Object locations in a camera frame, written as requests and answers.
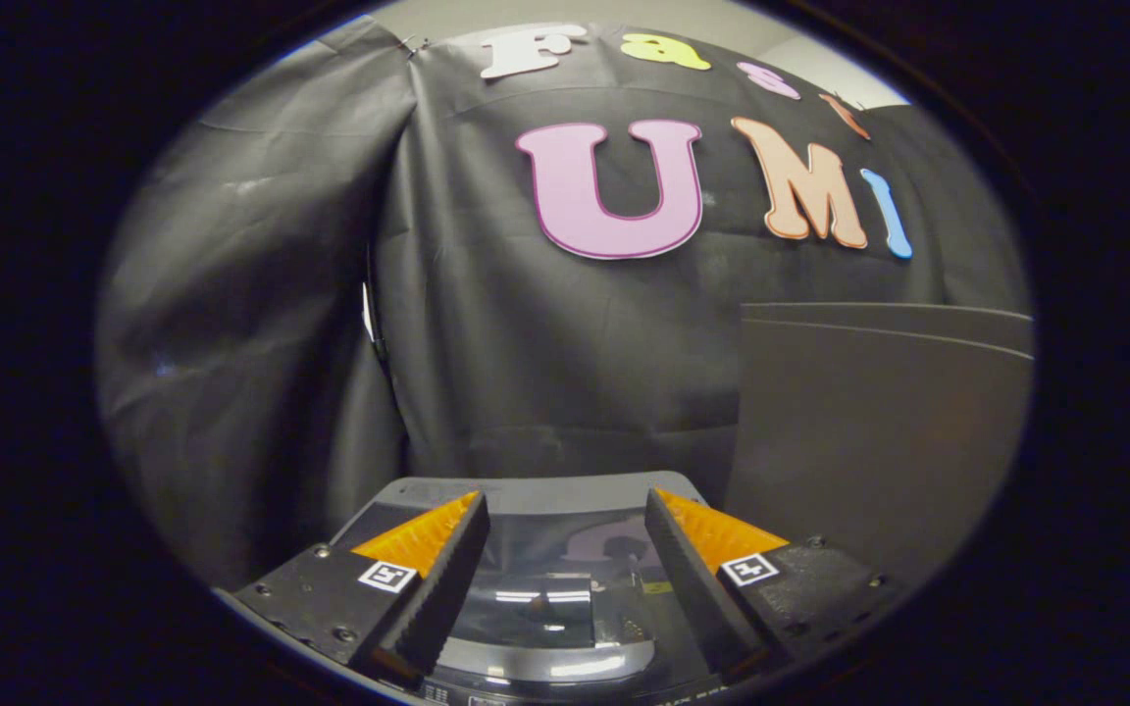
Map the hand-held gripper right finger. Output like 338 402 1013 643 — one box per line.
644 487 906 676

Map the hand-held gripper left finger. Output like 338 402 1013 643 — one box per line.
230 490 492 687

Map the small grey washing machine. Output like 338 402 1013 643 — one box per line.
330 474 733 706

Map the beige cabinet with grey top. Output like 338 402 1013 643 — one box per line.
727 302 1035 589

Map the black backdrop cloth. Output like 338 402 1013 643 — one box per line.
94 15 1032 589

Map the dark hanging strap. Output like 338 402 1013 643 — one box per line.
360 245 391 378

